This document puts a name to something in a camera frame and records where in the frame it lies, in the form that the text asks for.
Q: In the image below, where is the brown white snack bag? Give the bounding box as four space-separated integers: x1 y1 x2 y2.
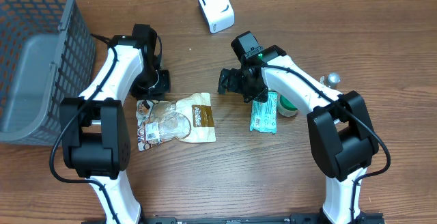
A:
136 93 216 151

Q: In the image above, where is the dark grey plastic basket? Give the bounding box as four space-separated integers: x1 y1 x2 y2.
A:
1 0 96 145

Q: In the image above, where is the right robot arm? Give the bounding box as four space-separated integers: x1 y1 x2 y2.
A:
218 31 384 223

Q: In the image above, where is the green white can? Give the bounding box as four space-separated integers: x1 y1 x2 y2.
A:
277 95 298 117

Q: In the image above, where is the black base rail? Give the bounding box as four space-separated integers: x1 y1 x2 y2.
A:
82 212 385 224

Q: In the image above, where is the yellow drink bottle grey cap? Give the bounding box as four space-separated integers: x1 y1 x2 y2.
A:
320 72 341 89

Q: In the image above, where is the mint green tissue pack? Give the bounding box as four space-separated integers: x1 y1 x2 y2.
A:
249 92 278 134

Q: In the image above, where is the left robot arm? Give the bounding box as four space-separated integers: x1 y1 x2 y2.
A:
49 24 171 223

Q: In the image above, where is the white barcode scanner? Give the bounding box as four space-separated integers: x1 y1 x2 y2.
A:
198 0 235 34

